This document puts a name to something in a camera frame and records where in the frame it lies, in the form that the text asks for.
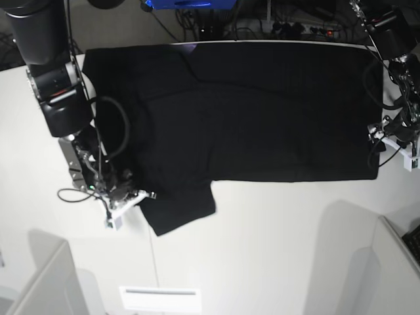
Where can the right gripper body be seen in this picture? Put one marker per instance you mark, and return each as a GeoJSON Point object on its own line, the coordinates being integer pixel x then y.
{"type": "Point", "coordinates": [118, 193]}

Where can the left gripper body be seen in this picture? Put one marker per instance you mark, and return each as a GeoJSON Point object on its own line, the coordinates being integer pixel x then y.
{"type": "Point", "coordinates": [398, 129]}

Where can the black T-shirt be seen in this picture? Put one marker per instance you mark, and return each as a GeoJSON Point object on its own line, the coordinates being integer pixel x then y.
{"type": "Point", "coordinates": [257, 112]}

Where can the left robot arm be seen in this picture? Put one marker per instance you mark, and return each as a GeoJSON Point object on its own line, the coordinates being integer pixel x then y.
{"type": "Point", "coordinates": [394, 42]}

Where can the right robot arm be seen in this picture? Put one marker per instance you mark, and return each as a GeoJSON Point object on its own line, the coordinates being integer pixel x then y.
{"type": "Point", "coordinates": [43, 34]}

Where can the black keyboard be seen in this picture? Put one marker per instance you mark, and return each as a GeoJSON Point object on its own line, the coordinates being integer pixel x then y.
{"type": "Point", "coordinates": [412, 242]}

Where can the left white partition panel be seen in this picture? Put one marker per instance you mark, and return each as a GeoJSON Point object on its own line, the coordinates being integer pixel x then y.
{"type": "Point", "coordinates": [39, 276]}

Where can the white partition panel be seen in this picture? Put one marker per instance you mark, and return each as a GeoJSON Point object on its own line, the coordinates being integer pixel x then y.
{"type": "Point", "coordinates": [382, 278]}
{"type": "Point", "coordinates": [39, 276]}

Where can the right white partition panel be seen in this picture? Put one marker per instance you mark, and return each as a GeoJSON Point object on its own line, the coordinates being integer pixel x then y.
{"type": "Point", "coordinates": [382, 278]}

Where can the blue computer case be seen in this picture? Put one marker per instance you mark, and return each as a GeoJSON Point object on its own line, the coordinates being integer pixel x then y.
{"type": "Point", "coordinates": [191, 4]}

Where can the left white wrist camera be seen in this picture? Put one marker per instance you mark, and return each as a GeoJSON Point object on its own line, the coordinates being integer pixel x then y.
{"type": "Point", "coordinates": [410, 153]}

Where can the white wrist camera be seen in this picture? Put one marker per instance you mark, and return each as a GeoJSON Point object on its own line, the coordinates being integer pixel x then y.
{"type": "Point", "coordinates": [410, 153]}
{"type": "Point", "coordinates": [113, 223]}

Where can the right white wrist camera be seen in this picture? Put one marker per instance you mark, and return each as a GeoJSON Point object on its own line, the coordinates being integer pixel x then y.
{"type": "Point", "coordinates": [113, 223]}

